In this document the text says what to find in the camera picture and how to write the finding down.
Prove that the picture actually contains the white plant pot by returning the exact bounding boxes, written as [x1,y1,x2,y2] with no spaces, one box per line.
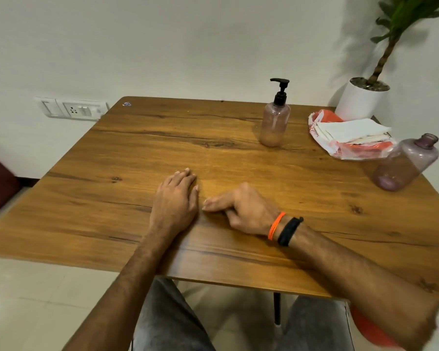
[334,77,391,122]

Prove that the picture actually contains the person's right hand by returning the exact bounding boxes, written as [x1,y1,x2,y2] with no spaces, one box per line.
[202,182,281,238]

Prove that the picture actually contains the folded white cloth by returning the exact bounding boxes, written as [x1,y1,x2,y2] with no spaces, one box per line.
[316,118,392,145]

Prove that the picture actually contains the pink pump dispenser bottle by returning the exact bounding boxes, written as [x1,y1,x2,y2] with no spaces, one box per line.
[259,78,292,148]

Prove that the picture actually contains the open purple plastic bottle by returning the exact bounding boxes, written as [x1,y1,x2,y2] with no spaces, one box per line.
[372,133,439,192]

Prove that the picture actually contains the black table leg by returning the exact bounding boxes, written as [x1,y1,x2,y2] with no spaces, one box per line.
[272,292,282,326]

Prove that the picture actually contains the red and white plastic bag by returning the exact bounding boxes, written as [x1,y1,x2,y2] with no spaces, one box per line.
[308,109,399,161]

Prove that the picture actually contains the grey trousers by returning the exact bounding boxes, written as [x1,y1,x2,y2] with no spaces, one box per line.
[131,276,356,351]

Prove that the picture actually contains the person's left forearm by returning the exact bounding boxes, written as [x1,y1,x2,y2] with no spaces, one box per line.
[61,228,180,351]

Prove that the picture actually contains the orange chair seat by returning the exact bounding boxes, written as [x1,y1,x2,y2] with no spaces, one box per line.
[350,304,404,350]

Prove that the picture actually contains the person's left hand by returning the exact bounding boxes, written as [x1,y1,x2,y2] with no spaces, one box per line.
[149,167,200,237]

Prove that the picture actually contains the person's right forearm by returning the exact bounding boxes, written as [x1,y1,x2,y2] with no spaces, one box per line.
[288,224,439,351]

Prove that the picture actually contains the green potted plant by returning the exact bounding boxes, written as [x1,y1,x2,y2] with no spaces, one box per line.
[365,0,439,87]

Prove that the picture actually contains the white wall switch socket panel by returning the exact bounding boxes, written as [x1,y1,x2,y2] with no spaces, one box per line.
[34,96,110,122]

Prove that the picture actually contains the orange wristband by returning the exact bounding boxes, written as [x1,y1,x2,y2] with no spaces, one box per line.
[267,211,287,242]

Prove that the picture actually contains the black wristband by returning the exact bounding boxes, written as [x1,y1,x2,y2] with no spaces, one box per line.
[277,216,304,248]

